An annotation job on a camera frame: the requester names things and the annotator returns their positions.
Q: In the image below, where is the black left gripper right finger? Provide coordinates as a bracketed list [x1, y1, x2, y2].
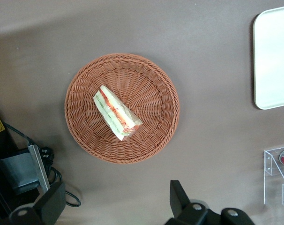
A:
[164, 180, 255, 225]

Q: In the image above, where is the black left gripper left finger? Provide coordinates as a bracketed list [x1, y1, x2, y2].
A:
[8, 181, 67, 225]

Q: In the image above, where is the plastic-wrapped triangle sandwich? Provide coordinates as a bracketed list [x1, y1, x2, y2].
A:
[93, 85, 142, 142]

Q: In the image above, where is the brown round wicker basket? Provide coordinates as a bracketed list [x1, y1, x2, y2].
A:
[64, 53, 180, 165]

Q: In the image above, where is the white rectangular plastic tray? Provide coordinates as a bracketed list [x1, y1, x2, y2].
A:
[253, 5, 284, 110]

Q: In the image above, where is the grey metal box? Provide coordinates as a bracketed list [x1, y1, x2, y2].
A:
[0, 152, 41, 195]

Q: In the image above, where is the black power plug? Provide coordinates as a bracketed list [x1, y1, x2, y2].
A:
[39, 147, 54, 163]

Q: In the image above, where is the clear acrylic stand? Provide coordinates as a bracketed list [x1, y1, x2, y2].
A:
[263, 145, 284, 212]

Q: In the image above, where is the black power cable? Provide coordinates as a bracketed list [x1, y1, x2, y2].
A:
[4, 121, 82, 208]

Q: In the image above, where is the silver aluminium bracket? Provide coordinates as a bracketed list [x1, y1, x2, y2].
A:
[26, 144, 51, 192]

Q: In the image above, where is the black machine frame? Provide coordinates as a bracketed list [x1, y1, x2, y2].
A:
[0, 121, 30, 222]

